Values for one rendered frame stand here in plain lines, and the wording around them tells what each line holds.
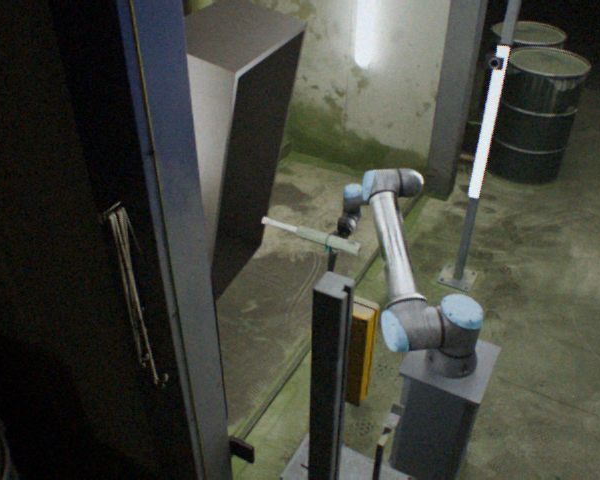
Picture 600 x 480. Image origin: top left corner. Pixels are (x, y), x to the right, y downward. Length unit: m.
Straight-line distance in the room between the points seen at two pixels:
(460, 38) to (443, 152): 0.79
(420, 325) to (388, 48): 2.41
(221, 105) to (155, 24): 0.84
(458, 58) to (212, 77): 2.26
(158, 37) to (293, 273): 2.50
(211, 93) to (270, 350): 1.53
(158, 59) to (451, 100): 3.02
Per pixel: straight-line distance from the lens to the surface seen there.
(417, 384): 2.29
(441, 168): 4.30
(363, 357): 1.20
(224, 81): 1.99
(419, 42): 4.03
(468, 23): 3.91
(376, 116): 4.31
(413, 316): 2.10
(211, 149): 2.14
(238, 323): 3.27
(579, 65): 4.72
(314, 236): 2.75
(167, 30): 1.26
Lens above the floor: 2.33
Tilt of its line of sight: 37 degrees down
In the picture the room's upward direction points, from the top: straight up
